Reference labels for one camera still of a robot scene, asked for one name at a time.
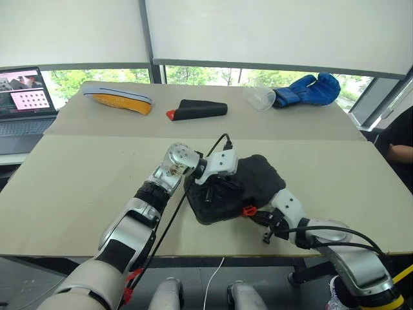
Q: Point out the grey rounded robot knee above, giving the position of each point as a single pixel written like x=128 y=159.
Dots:
x=167 y=295
x=245 y=297

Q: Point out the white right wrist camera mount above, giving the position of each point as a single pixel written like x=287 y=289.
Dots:
x=288 y=205

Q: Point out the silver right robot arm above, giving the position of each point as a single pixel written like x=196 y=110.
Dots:
x=351 y=258

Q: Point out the black fabric pouch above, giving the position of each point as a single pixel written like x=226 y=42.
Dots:
x=261 y=181

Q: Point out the orange case latch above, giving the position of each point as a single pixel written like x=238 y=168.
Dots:
x=249 y=210

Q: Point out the grey window side frame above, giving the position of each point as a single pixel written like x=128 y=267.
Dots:
x=377 y=97

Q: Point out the blue boxing glove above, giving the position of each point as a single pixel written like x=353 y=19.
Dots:
x=309 y=90

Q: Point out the black table leg bar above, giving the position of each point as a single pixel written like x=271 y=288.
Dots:
x=311 y=274

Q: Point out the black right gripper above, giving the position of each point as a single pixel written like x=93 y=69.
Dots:
x=277 y=226

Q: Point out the dark window frame post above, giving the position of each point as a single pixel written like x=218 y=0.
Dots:
x=156 y=71

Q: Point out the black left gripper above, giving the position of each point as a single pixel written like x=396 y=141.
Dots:
x=229 y=184

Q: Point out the open laptop computer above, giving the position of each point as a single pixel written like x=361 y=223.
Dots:
x=22 y=97

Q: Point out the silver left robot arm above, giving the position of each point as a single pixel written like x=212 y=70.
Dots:
x=129 y=232

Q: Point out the wide white roller blind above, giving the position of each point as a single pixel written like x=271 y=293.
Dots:
x=280 y=29

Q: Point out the yellow grey shoe insole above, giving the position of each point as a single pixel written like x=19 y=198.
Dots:
x=122 y=100

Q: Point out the black pouch with red tip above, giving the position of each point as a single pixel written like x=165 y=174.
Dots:
x=203 y=109

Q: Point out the person in black shirt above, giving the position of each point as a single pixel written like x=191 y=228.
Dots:
x=401 y=155

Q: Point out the clear plastic cup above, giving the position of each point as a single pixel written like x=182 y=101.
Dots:
x=258 y=97

